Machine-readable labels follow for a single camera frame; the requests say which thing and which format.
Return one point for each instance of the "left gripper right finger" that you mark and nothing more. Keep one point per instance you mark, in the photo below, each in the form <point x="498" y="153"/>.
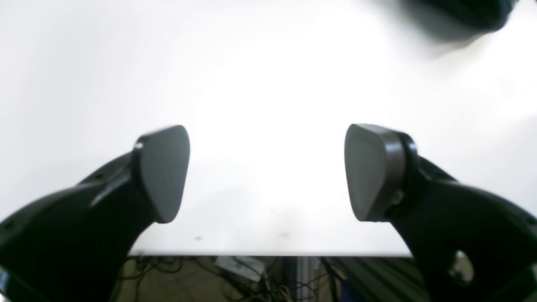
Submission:
<point x="469" y="244"/>

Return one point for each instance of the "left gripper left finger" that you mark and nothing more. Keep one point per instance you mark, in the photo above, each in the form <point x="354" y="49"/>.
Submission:
<point x="70" y="246"/>

